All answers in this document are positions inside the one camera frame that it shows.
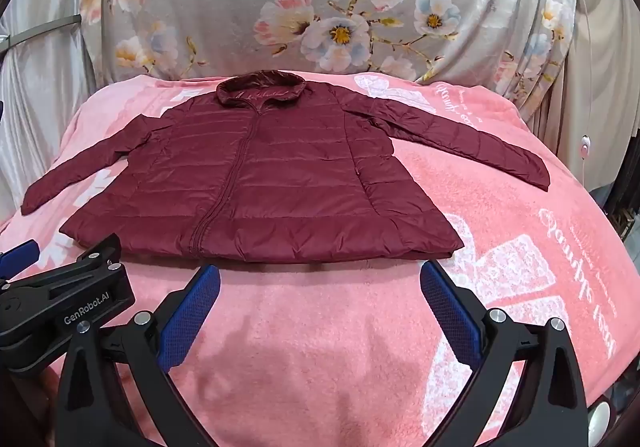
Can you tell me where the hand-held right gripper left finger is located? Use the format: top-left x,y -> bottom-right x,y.
55,264 -> 222,447

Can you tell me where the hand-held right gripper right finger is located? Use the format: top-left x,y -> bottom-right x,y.
420,259 -> 591,447

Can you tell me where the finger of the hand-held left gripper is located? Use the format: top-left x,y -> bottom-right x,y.
49,233 -> 124,278
0,239 -> 41,281

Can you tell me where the maroon puffer jacket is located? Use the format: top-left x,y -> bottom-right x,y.
21,68 -> 551,264

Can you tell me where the pink printed blanket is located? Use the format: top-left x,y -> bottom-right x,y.
0,70 -> 640,447

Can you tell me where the white round object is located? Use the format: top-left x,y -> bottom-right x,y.
586,399 -> 614,444

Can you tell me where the dark furniture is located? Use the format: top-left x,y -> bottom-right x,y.
597,172 -> 640,253

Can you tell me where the white cable with switch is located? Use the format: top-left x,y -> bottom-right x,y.
574,0 -> 596,188

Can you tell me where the grey strap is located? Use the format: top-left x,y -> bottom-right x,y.
5,14 -> 82,51

